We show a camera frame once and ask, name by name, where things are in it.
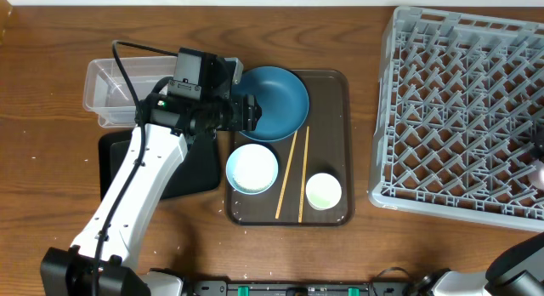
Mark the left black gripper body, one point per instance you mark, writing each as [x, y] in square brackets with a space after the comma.
[231, 116]

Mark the dark blue plate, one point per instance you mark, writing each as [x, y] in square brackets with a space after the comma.
[283, 98]

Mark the white cup with green inside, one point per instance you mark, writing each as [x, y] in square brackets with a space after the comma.
[323, 191]

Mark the white cup with pink inside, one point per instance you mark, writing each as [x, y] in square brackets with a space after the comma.
[536, 177]

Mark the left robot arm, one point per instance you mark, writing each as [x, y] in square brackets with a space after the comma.
[104, 256]

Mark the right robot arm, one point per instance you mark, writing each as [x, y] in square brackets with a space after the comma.
[517, 271]

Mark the grey dishwasher rack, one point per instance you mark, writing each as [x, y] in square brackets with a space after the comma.
[460, 107]

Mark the clear plastic bin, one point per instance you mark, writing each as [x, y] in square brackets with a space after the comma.
[108, 93]

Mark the black plastic bin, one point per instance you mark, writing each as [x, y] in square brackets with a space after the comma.
[200, 171]

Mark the light blue small bowl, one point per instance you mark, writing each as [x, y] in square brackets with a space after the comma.
[251, 169]

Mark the dark brown serving tray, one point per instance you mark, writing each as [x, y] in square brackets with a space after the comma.
[329, 152]

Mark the left wooden chopstick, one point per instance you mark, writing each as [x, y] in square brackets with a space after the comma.
[286, 175]

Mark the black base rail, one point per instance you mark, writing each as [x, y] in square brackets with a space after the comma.
[223, 288]

